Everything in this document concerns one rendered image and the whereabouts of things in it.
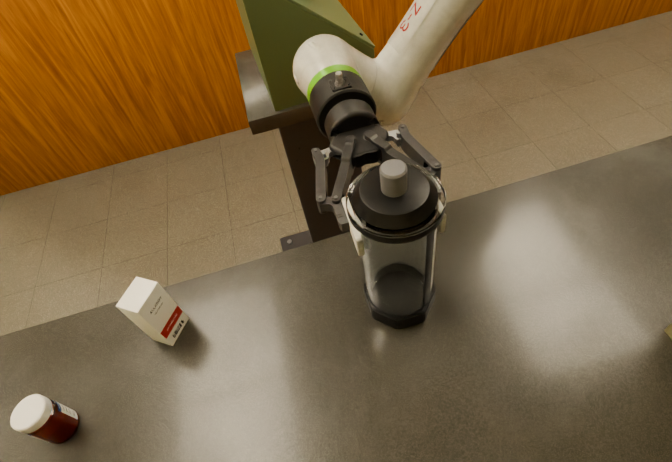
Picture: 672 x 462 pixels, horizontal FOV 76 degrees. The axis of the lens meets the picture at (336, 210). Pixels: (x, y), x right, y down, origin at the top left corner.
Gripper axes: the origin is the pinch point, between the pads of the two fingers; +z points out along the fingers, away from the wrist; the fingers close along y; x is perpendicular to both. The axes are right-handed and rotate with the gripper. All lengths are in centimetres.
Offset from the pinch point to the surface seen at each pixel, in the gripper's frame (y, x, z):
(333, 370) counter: -12.1, 17.8, 8.1
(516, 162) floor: 93, 113, -96
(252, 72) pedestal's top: -13, 19, -71
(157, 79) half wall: -63, 71, -178
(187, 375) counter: -32.0, 17.8, 2.6
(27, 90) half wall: -120, 60, -177
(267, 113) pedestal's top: -12, 18, -52
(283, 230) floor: -22, 113, -95
